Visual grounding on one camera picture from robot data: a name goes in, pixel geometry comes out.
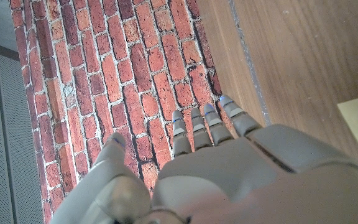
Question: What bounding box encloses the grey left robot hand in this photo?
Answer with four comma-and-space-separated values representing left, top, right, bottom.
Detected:
48, 95, 358, 224

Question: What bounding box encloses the red brick print backdrop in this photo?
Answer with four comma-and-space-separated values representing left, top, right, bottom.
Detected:
9, 0, 239, 224

